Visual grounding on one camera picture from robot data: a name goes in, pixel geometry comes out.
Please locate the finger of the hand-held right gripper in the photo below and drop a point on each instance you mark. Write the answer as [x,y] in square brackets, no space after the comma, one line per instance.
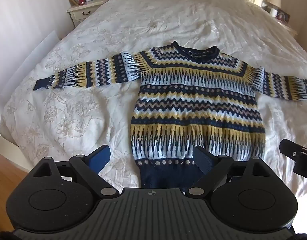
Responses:
[291,148]

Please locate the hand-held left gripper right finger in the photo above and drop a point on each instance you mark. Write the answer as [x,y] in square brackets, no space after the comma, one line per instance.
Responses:
[204,160]

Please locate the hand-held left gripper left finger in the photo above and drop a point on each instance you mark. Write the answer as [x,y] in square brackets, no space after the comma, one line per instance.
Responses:
[101,158]

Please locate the navy yellow patterned knit sweater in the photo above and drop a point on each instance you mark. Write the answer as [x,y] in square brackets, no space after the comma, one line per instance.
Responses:
[193,105]

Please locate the cream wooden nightstand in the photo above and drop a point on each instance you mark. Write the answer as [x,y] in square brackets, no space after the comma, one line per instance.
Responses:
[81,11]
[289,27]

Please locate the white embroidered bedspread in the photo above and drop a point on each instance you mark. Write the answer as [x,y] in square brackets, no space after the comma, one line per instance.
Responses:
[168,17]

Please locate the dark picture frame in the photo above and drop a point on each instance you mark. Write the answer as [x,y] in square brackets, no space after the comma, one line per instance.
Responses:
[283,17]

